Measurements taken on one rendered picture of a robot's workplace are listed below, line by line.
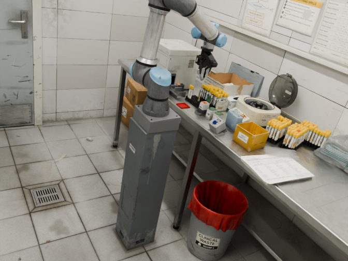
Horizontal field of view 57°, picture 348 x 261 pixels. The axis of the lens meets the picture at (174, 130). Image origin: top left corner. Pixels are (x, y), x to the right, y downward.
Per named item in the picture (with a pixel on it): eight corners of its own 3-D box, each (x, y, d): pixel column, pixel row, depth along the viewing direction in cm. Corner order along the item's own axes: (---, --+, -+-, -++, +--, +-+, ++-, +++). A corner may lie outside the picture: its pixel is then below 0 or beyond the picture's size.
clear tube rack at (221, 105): (197, 99, 227) (199, 89, 224) (208, 98, 232) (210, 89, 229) (214, 111, 212) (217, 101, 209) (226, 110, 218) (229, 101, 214)
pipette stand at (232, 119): (222, 125, 196) (226, 110, 191) (231, 124, 199) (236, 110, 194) (231, 133, 188) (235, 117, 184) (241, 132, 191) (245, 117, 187)
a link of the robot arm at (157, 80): (156, 101, 166) (159, 76, 159) (140, 90, 174) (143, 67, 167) (173, 97, 173) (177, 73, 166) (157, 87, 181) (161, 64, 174)
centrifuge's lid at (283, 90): (276, 68, 211) (285, 70, 215) (261, 102, 221) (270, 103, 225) (299, 80, 195) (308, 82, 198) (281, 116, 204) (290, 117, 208)
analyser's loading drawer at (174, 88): (162, 86, 231) (163, 79, 229) (170, 86, 235) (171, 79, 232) (177, 97, 217) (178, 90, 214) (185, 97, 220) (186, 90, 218)
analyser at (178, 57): (145, 76, 249) (150, 37, 235) (174, 76, 264) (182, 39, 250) (164, 92, 227) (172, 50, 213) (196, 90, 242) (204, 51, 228)
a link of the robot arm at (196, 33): (204, 28, 182) (217, 29, 189) (191, 23, 189) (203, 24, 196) (201, 42, 186) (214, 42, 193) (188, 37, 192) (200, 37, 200)
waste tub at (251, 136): (231, 140, 180) (235, 124, 176) (247, 136, 188) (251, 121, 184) (248, 152, 171) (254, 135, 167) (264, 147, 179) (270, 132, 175)
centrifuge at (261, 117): (223, 112, 214) (228, 95, 209) (259, 112, 227) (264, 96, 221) (243, 129, 195) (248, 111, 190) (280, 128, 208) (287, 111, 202)
